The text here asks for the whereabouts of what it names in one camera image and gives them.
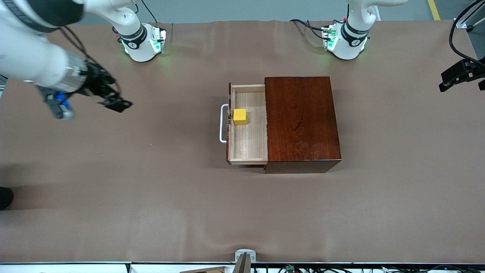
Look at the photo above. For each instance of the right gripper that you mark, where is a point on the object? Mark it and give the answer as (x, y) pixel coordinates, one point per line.
(96, 81)

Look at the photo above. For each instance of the yellow block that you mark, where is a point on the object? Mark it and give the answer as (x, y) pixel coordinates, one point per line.
(240, 116)

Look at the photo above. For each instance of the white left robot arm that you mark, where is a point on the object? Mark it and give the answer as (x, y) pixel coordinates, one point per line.
(346, 49)

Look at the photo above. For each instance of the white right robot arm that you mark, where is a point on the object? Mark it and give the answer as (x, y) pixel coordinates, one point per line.
(30, 57)

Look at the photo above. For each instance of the brown table cloth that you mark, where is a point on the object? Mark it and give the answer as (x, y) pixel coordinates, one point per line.
(151, 208)

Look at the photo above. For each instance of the black shoe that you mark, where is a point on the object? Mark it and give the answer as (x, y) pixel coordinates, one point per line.
(5, 198)

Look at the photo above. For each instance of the dark brown wooden cabinet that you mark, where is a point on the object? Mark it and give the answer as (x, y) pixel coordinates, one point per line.
(303, 125)

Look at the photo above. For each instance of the green connector plug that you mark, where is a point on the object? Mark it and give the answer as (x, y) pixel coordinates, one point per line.
(290, 268)

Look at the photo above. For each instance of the aluminium frame profile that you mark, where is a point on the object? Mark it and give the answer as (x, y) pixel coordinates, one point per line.
(470, 19)

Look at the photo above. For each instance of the grey metal bracket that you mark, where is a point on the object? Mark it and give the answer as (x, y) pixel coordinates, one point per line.
(245, 253)

